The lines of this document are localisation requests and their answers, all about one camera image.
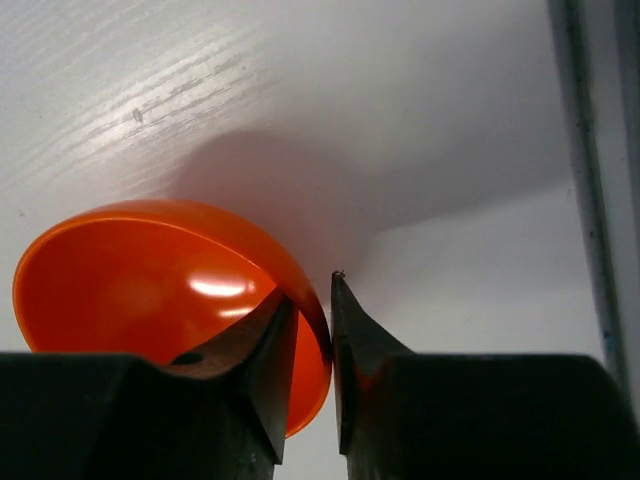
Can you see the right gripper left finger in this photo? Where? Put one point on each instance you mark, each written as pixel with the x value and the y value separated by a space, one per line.
pixel 218 411

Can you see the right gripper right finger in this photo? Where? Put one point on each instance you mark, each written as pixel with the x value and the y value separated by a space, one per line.
pixel 408 415

